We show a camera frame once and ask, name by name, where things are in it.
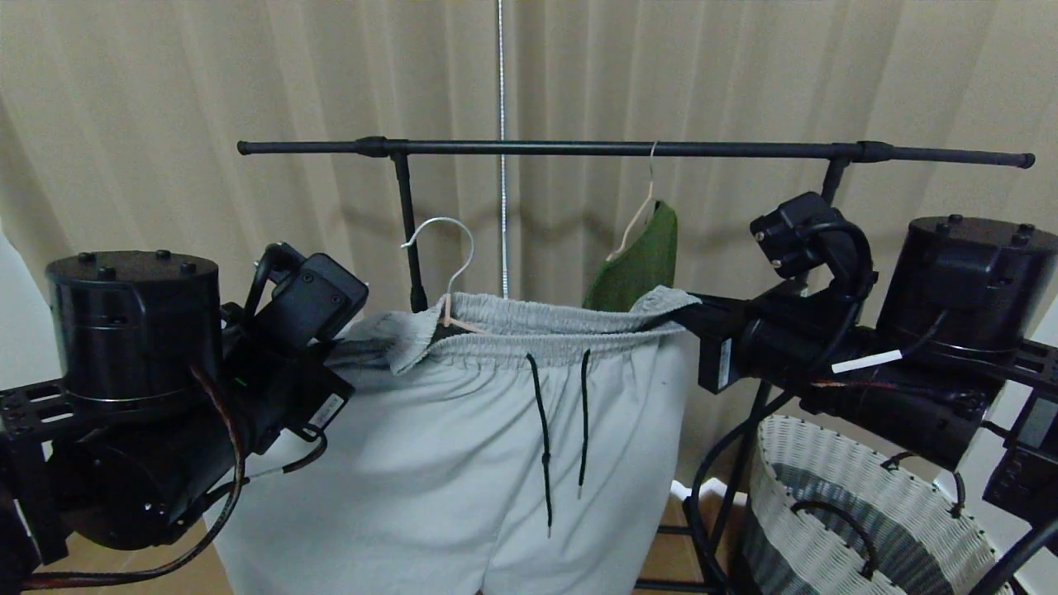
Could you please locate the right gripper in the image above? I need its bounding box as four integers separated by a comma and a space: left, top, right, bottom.
678, 293, 879, 396

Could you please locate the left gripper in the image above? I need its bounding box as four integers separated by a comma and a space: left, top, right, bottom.
48, 347, 357, 551

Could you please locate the green printed shirt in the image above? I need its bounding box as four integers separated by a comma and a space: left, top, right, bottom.
582, 201, 679, 313

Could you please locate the pink clothes hanger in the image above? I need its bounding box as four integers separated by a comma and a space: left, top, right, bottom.
605, 140, 660, 264
400, 217, 490, 336

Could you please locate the pale grey garment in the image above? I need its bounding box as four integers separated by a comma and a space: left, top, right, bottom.
202, 286, 703, 595

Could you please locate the white laundry basket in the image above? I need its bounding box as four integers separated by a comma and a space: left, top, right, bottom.
738, 415, 1014, 595

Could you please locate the black clothes rack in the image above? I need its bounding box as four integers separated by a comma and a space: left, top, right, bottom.
236, 136, 1037, 595

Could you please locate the beige curtain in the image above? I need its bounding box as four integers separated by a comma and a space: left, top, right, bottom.
0, 0, 1058, 497

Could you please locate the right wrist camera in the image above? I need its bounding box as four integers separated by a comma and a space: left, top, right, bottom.
750, 192, 852, 282

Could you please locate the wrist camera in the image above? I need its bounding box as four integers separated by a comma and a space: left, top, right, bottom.
256, 252, 371, 348
750, 192, 852, 282

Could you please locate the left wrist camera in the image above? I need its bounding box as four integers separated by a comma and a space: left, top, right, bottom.
256, 252, 371, 348

